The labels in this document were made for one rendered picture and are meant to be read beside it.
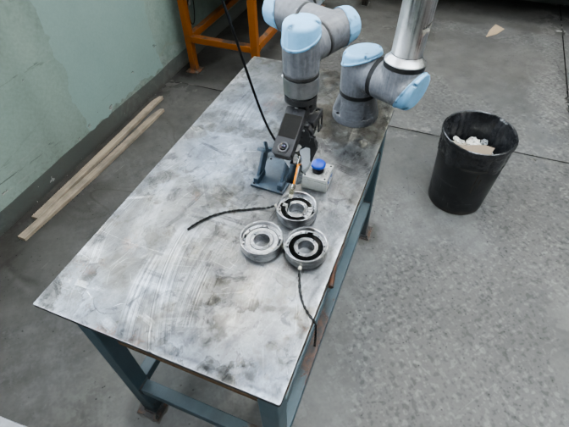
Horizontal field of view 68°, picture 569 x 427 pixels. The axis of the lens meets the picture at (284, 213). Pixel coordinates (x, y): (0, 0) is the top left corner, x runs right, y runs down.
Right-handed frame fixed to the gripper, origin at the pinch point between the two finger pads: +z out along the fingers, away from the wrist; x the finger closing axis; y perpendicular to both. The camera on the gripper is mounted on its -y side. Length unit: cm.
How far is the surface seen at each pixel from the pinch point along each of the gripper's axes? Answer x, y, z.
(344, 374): -22, -6, 93
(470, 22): -23, 327, 93
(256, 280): -0.6, -25.3, 13.2
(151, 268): 23.9, -32.3, 13.1
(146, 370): 37, -41, 69
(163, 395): 27, -45, 69
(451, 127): -33, 116, 57
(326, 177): -4.8, 8.9, 8.7
